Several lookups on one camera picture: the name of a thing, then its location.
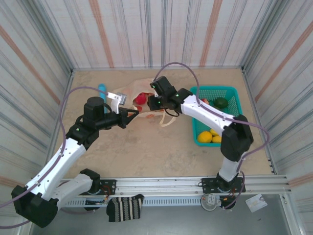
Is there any white slotted cable duct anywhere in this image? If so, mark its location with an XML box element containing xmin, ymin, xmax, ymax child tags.
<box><xmin>60</xmin><ymin>197</ymin><xmax>203</xmax><ymax>208</ymax></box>

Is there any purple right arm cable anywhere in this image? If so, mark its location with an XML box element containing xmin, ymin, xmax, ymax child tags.
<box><xmin>156</xmin><ymin>62</ymin><xmax>269</xmax><ymax>210</ymax></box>

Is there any dark green fake avocado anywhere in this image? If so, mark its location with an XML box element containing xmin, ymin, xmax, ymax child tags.
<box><xmin>214</xmin><ymin>97</ymin><xmax>229</xmax><ymax>109</ymax></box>

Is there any round grey disc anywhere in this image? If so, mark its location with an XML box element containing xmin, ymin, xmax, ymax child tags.
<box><xmin>200</xmin><ymin>194</ymin><xmax>222</xmax><ymax>211</ymax></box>

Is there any white plastic card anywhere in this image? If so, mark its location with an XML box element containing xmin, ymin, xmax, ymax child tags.
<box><xmin>245</xmin><ymin>194</ymin><xmax>268</xmax><ymax>213</ymax></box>

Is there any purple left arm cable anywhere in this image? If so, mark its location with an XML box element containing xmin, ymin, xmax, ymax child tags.
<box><xmin>0</xmin><ymin>86</ymin><xmax>110</xmax><ymax>230</ymax></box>

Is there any teal plastic mesh basket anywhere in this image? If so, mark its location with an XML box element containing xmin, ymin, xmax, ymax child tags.
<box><xmin>189</xmin><ymin>85</ymin><xmax>245</xmax><ymax>147</ymax></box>

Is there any aluminium mounting rail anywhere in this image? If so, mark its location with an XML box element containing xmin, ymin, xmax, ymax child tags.
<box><xmin>60</xmin><ymin>175</ymin><xmax>291</xmax><ymax>196</ymax></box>

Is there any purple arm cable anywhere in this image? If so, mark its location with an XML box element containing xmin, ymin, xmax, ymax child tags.
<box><xmin>156</xmin><ymin>62</ymin><xmax>269</xmax><ymax>210</ymax></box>
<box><xmin>0</xmin><ymin>86</ymin><xmax>110</xmax><ymax>230</ymax></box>

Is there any translucent fruit-print plastic bag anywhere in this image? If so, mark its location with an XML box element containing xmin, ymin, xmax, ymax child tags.
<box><xmin>117</xmin><ymin>78</ymin><xmax>177</xmax><ymax>127</ymax></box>

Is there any black beige striped sock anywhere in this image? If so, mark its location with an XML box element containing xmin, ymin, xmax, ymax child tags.
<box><xmin>106</xmin><ymin>194</ymin><xmax>145</xmax><ymax>223</ymax></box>

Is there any blue plastic cylinder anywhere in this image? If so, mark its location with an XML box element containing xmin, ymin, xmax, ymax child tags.
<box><xmin>98</xmin><ymin>84</ymin><xmax>108</xmax><ymax>115</ymax></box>

